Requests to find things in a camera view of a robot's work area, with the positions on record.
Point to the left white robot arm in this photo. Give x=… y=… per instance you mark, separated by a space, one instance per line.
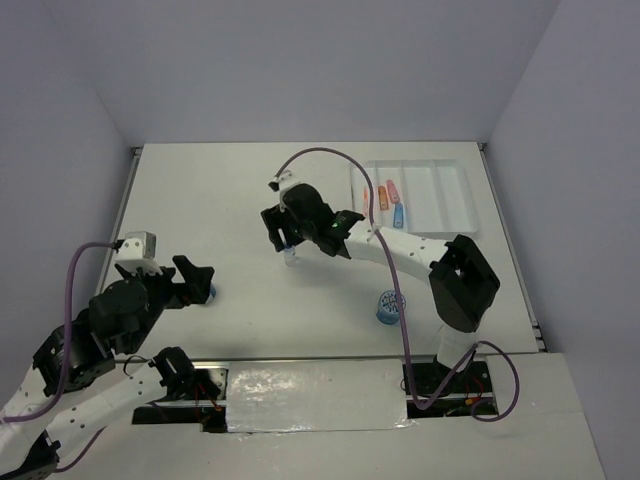
x=45 y=415

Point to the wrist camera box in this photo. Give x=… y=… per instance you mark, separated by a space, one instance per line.
x=284 y=182
x=137 y=251

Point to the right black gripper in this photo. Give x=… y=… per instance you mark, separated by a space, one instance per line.
x=275 y=219

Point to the white divided organizer tray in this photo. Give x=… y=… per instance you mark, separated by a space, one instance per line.
x=436 y=195

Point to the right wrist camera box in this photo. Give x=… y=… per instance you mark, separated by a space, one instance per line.
x=284 y=182

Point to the clear spray bottle blue cap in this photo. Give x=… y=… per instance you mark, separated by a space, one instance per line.
x=289 y=256

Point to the orange translucent cap case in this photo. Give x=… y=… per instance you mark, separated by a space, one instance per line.
x=383 y=198

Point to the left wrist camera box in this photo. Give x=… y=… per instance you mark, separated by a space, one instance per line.
x=137 y=251

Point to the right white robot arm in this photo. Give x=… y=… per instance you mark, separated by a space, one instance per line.
x=302 y=280

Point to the blue translucent cap case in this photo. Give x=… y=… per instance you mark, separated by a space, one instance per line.
x=398 y=216

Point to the orange highlighter pen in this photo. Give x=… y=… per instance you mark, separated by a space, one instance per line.
x=366 y=201

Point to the pink translucent cap case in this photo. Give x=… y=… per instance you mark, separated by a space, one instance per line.
x=393 y=192

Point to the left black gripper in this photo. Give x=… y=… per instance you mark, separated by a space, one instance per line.
x=198 y=282

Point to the small blue jar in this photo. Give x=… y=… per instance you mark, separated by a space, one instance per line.
x=387 y=310

